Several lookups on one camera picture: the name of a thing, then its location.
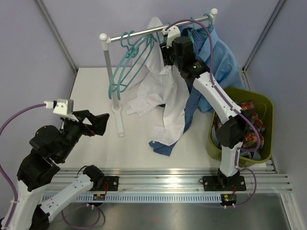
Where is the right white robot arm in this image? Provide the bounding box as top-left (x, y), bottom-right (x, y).
top-left (160, 36), bottom-right (252, 190)

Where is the teal hanger of plaid shirt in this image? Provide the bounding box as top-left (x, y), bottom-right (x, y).
top-left (116, 31), bottom-right (157, 95)

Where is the aluminium mounting rail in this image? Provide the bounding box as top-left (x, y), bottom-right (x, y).
top-left (45, 167), bottom-right (294, 192)

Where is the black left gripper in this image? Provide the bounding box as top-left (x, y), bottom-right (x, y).
top-left (58, 110), bottom-right (110, 161)

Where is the white slotted cable duct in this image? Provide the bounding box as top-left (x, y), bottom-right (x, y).
top-left (40, 193), bottom-right (223, 203)

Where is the teal hanger of checked shirt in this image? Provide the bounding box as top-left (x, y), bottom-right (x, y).
top-left (187, 23), bottom-right (197, 44)

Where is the teal hanger of blue shirt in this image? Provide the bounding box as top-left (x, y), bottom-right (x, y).
top-left (204, 13), bottom-right (214, 33)

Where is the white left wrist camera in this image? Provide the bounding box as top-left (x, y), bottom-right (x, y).
top-left (44, 99), bottom-right (79, 122)

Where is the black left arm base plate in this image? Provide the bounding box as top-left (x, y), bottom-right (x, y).
top-left (90, 176), bottom-right (119, 192)

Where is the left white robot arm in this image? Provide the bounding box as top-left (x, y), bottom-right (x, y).
top-left (0, 110), bottom-right (109, 230)

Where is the white shirt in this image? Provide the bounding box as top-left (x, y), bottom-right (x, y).
top-left (126, 16), bottom-right (191, 147)

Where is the light blue shirt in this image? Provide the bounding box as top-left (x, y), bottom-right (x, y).
top-left (195, 23), bottom-right (245, 113)

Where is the grey shirt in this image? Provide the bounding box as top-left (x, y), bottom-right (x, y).
top-left (211, 133), bottom-right (261, 161)

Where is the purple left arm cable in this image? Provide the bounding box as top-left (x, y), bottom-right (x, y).
top-left (0, 102), bottom-right (106, 227)

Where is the green laundry basket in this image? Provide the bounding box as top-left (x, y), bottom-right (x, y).
top-left (207, 86), bottom-right (274, 168)

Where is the red brown plaid shirt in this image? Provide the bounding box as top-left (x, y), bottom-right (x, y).
top-left (213, 101), bottom-right (266, 150)

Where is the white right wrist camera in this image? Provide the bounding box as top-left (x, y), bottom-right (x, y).
top-left (162, 25), bottom-right (180, 48)

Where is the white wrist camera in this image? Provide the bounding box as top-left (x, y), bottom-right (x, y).
top-left (44, 99), bottom-right (79, 122)
top-left (162, 25), bottom-right (180, 48)

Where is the teal hanger of grey shirt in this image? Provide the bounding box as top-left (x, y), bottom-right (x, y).
top-left (108, 30), bottom-right (144, 100)

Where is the teal hanger of white shirt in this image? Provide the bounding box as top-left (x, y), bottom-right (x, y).
top-left (155, 32), bottom-right (167, 44)

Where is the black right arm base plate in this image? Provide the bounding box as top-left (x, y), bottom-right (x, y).
top-left (202, 176), bottom-right (247, 192)

